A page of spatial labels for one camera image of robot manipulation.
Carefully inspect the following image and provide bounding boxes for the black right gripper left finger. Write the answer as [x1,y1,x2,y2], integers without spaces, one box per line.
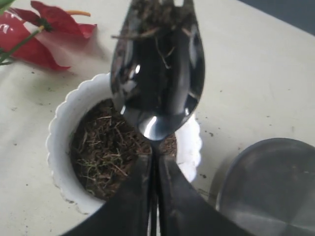
[64,155,152,236]

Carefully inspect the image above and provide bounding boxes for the stainless steel spork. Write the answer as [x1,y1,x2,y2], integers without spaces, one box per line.
[109,0,206,236]

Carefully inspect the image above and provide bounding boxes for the artificial red flower stem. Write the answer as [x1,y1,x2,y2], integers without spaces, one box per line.
[0,0,97,71]

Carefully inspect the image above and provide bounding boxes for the round stainless steel plate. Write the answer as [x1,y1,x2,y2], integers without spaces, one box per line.
[208,138,315,236]

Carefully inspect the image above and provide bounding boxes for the white scalloped flower pot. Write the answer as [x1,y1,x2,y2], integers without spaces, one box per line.
[46,74,202,215]

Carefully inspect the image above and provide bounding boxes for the dark soil in pot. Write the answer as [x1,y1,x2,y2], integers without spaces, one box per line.
[69,98,178,203]

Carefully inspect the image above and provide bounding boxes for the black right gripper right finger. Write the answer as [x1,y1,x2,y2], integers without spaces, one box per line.
[157,155,251,236]

